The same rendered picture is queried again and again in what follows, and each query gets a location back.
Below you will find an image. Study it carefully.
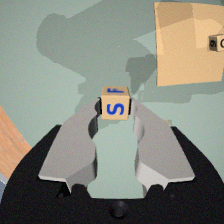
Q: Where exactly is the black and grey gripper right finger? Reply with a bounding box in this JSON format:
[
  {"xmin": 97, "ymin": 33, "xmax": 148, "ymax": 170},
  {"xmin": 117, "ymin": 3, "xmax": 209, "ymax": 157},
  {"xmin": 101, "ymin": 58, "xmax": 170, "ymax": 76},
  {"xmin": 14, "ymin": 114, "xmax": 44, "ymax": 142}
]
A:
[{"xmin": 128, "ymin": 98, "xmax": 224, "ymax": 224}]

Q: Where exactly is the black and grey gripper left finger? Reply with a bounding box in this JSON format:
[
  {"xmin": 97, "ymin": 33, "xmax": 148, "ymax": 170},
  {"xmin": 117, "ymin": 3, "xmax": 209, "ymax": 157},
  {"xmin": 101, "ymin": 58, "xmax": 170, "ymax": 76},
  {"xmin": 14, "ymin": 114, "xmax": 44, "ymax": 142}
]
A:
[{"xmin": 0, "ymin": 97, "xmax": 102, "ymax": 224}]

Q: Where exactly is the beige flat mat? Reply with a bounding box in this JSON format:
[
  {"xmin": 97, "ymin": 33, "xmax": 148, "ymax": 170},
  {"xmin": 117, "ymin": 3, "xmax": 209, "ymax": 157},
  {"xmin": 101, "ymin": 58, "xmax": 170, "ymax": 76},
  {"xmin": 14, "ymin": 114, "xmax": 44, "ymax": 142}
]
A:
[{"xmin": 154, "ymin": 2, "xmax": 224, "ymax": 86}]

